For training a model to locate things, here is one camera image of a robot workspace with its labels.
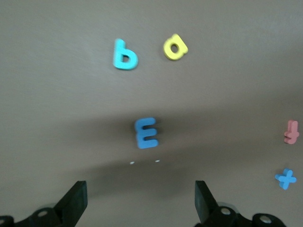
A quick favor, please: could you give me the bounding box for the teal foam letter b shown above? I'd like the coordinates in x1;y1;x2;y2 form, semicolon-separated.
112;38;139;71

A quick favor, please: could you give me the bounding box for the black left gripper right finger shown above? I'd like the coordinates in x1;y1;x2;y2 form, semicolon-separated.
194;180;288;227

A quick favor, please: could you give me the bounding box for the blue foam letter m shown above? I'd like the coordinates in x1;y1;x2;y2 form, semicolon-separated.
134;117;160;149

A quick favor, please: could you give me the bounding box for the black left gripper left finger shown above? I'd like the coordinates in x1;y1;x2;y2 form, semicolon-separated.
0;181;88;227

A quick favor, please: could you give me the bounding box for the yellow foam letter a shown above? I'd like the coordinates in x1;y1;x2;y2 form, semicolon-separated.
163;33;189;61

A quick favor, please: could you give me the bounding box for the pink foam letter f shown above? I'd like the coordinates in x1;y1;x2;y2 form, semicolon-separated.
283;120;300;145

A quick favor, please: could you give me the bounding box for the blue foam letter x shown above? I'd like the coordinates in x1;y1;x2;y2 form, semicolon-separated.
274;167;297;191

